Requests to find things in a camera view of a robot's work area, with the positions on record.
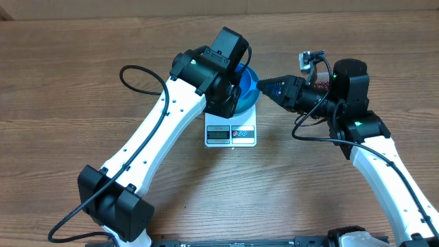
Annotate blue plastic measuring scoop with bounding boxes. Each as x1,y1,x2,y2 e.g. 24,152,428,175
233,61,260,116

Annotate red beans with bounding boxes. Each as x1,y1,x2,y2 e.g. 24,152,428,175
314,81,330,90

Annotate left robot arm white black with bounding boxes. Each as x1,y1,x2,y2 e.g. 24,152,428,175
78,27,250,246

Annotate white digital kitchen scale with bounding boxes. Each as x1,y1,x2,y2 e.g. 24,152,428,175
204,105,257,148

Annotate teal metal bowl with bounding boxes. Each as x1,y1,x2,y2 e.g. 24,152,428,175
235,64,261,116

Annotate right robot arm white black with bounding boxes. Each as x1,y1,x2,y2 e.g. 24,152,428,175
257,55,438,246

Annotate clear plastic container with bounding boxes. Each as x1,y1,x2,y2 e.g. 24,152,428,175
315,72,329,83

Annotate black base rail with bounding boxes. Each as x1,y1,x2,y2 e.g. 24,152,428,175
85,225,390,247

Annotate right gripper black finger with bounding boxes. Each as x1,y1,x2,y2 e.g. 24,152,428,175
261,87,284,107
257,76,287,91

